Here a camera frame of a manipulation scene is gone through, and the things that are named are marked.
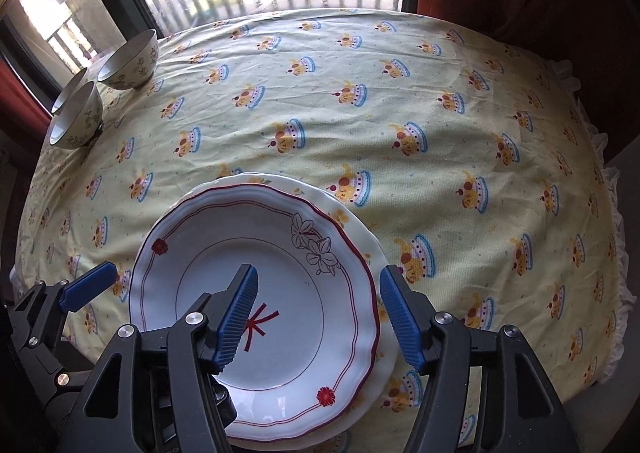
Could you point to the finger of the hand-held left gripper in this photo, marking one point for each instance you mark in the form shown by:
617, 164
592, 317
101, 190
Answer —
90, 283

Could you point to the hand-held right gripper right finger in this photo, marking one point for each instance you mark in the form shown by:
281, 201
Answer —
400, 318

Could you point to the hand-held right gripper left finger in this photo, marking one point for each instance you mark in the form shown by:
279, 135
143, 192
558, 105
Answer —
235, 318

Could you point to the line-rimmed plate with flower outline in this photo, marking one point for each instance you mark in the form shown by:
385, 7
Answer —
310, 323

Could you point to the scalloped floral plate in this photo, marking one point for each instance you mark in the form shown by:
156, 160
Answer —
360, 233

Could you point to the floral ceramic bowl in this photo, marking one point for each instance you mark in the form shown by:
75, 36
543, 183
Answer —
75, 125
130, 63
67, 90

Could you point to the yellow printed tablecloth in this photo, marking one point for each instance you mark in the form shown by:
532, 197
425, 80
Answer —
400, 133

